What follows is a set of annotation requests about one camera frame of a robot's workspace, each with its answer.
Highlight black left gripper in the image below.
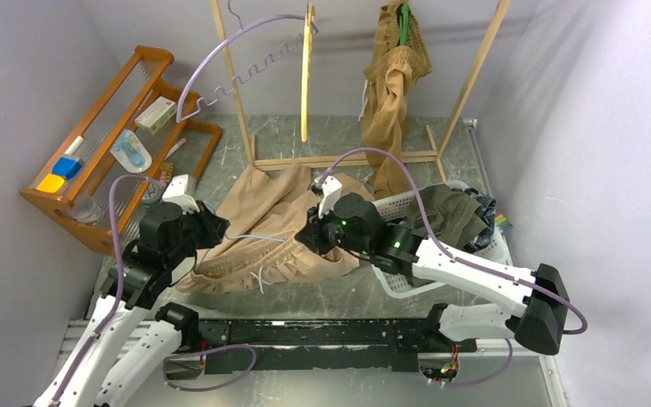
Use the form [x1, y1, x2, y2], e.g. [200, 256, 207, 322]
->
[164, 198, 228, 267]

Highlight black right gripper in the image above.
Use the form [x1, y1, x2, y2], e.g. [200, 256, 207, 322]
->
[297, 199, 372, 256]

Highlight blue wire hanger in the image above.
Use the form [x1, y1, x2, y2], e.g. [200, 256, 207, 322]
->
[195, 200, 286, 265]

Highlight beige shorts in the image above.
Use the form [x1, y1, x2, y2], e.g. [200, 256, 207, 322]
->
[175, 164, 359, 294]

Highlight olive green shorts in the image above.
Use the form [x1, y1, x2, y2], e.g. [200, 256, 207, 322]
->
[405, 184, 485, 252]

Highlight lilac plastic hanger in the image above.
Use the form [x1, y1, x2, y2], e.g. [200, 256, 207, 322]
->
[175, 1, 320, 124]

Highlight tan brown shorts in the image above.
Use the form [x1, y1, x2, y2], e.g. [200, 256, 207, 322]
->
[359, 0, 434, 200]

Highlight dark shark print shorts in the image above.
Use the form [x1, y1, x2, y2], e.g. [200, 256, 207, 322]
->
[464, 188, 496, 253]

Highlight wooden hanger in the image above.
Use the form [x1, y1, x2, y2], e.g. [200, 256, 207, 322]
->
[300, 2, 315, 143]

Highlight green hanger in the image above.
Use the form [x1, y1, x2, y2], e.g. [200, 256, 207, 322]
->
[397, 3, 410, 46]

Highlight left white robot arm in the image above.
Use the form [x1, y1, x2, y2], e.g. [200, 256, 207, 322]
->
[34, 200, 230, 406]

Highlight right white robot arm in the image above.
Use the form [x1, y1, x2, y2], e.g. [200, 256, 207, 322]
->
[295, 193, 570, 355]

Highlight white blue round jar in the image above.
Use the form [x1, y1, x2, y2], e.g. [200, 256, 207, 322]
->
[141, 182, 164, 206]

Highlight white plastic laundry basket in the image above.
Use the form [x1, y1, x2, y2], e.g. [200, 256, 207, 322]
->
[372, 180, 513, 299]

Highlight white pen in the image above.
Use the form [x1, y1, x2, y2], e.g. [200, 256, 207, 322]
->
[166, 138, 186, 158]

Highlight wooden clothes rack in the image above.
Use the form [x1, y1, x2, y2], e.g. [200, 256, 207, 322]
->
[209, 0, 513, 184]

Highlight white blue packaged item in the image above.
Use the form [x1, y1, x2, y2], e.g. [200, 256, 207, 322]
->
[109, 129, 153, 174]

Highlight orange wooden shelf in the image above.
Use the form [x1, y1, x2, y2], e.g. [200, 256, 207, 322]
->
[21, 46, 223, 255]

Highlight clear plastic cup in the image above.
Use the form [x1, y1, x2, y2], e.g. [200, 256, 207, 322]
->
[70, 195, 103, 225]

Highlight white red box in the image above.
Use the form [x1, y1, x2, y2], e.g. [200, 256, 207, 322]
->
[135, 96, 177, 135]

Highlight blue sponge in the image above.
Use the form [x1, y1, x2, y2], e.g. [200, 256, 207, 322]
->
[51, 154, 84, 180]

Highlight white tube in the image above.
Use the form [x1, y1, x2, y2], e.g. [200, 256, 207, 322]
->
[64, 135, 85, 156]

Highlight yellow sponge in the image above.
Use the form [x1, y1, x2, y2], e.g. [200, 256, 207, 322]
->
[35, 173, 69, 195]

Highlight colourful striped card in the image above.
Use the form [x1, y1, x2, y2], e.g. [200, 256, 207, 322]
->
[494, 211, 513, 231]

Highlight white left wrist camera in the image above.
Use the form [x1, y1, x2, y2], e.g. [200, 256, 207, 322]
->
[161, 174, 200, 213]

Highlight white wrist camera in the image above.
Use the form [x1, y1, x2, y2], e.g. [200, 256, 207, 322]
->
[314, 176, 342, 219]
[161, 174, 200, 213]

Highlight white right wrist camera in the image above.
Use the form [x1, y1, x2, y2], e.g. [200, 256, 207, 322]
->
[314, 176, 342, 219]

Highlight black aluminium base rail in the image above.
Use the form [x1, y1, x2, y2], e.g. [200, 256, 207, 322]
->
[53, 317, 554, 378]

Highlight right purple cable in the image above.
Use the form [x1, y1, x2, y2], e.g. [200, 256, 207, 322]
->
[316, 147, 588, 388]

